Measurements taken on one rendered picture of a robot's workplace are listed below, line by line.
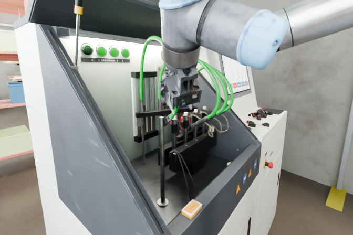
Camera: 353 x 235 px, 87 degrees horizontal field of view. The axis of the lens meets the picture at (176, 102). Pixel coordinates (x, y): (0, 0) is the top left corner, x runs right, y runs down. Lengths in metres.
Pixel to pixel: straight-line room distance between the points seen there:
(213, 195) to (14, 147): 2.70
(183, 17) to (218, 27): 0.05
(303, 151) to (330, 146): 0.27
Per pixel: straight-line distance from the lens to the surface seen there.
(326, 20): 0.41
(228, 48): 0.28
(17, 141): 3.01
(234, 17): 0.28
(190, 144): 0.83
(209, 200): 0.59
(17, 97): 2.94
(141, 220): 0.48
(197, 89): 0.42
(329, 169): 2.76
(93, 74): 0.84
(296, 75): 2.60
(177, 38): 0.32
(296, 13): 0.41
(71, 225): 0.94
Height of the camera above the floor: 1.31
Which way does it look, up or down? 11 degrees down
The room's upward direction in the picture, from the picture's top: straight up
